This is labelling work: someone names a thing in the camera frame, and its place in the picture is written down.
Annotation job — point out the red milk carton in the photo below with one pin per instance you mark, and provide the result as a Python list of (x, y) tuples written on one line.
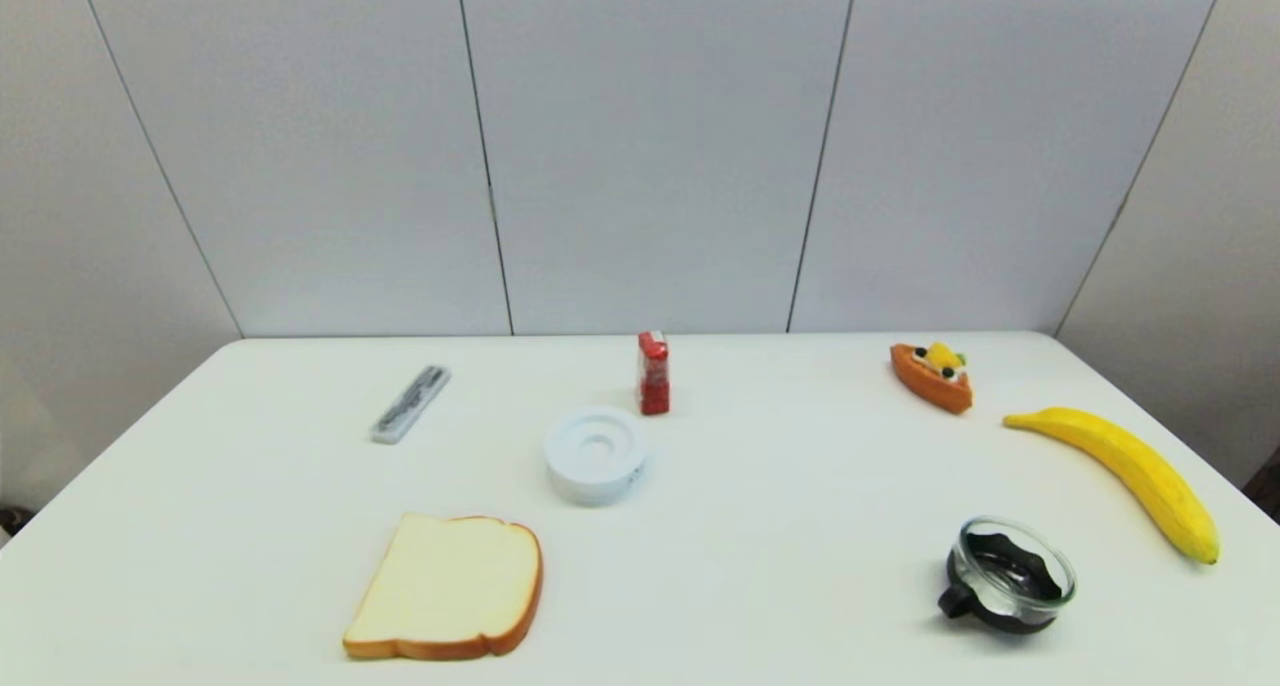
[(653, 371)]

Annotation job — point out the white round tape dispenser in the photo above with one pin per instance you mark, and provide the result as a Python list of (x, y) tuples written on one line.
[(596, 456)]

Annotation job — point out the grey white pen case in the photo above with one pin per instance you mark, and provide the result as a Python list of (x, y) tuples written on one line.
[(410, 404)]

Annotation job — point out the orange fruit tart slice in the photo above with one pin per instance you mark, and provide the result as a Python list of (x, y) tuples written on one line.
[(932, 380)]

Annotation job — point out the slice of white bread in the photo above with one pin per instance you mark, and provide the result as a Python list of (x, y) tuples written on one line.
[(450, 586)]

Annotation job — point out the yellow banana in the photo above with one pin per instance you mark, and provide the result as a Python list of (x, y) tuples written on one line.
[(1130, 461)]

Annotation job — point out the dark brown object behind table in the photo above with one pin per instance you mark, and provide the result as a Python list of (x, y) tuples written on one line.
[(1268, 488)]

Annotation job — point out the dark object beside table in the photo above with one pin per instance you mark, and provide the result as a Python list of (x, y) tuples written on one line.
[(12, 519)]

